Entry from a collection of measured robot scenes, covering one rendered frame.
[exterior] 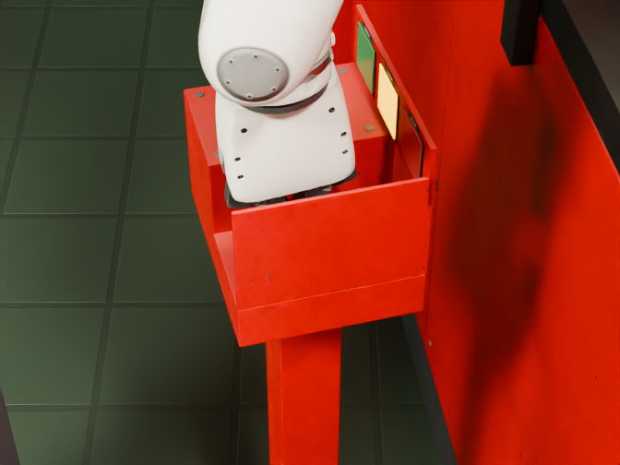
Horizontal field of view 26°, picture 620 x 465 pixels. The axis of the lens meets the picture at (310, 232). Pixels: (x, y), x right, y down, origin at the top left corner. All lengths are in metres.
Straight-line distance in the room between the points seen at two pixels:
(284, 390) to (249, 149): 0.34
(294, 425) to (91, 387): 0.69
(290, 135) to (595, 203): 0.25
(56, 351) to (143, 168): 0.42
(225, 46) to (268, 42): 0.03
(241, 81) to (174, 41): 1.73
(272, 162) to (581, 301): 0.30
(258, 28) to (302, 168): 0.22
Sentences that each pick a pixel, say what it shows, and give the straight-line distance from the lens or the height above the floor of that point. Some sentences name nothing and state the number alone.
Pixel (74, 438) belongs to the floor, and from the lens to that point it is 1.91.
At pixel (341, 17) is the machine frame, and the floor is 0.24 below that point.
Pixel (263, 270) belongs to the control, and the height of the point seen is 0.74.
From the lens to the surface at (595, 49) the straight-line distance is 1.08.
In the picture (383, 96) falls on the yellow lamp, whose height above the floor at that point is 0.81.
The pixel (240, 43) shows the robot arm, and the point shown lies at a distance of 0.84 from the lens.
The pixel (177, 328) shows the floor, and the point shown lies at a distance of 2.03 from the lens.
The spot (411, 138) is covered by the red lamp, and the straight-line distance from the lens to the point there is 1.05.
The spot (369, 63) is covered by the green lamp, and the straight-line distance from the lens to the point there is 1.14.
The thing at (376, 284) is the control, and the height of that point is 0.70.
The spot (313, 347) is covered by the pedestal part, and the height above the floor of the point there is 0.56.
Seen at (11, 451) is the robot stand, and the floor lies 0.29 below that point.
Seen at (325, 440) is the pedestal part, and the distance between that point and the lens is 1.35.
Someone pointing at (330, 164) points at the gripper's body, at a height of 0.82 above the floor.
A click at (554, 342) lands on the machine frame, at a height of 0.58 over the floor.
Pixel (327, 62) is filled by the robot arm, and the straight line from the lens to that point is 0.96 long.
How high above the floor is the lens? 1.49
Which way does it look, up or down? 43 degrees down
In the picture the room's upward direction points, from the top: straight up
